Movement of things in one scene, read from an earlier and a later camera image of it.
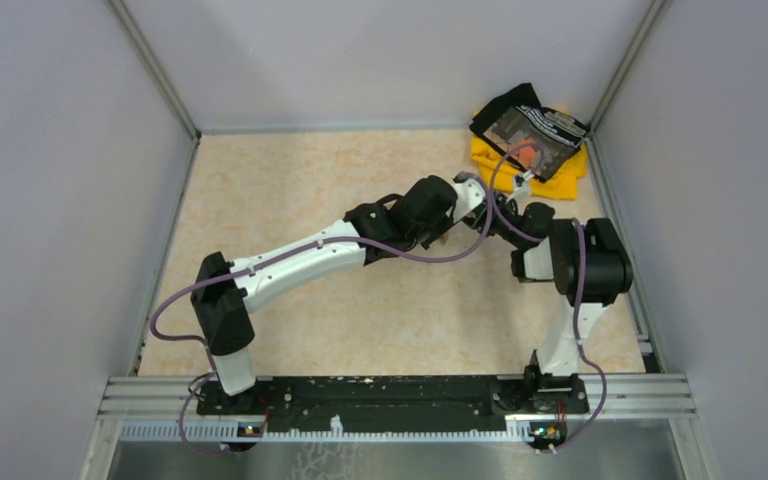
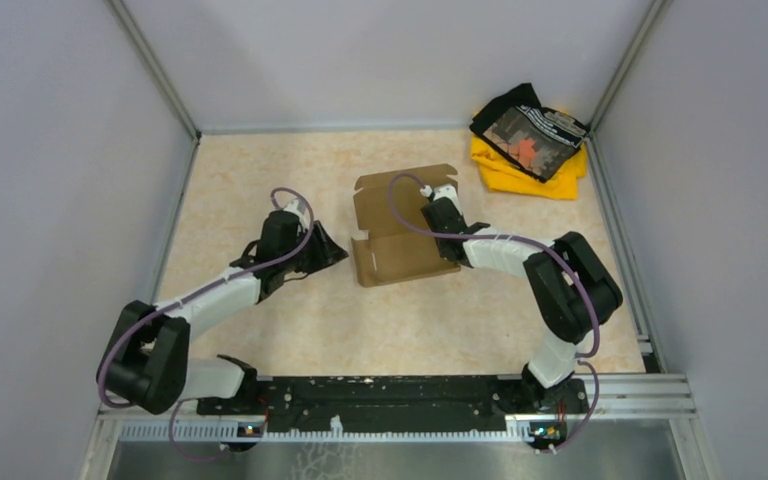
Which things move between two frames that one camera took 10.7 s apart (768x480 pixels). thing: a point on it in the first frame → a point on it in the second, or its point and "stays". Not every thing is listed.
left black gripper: (446, 222) → (326, 251)
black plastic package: (518, 118) stays
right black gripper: (478, 220) → (437, 240)
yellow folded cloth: (502, 174) stays
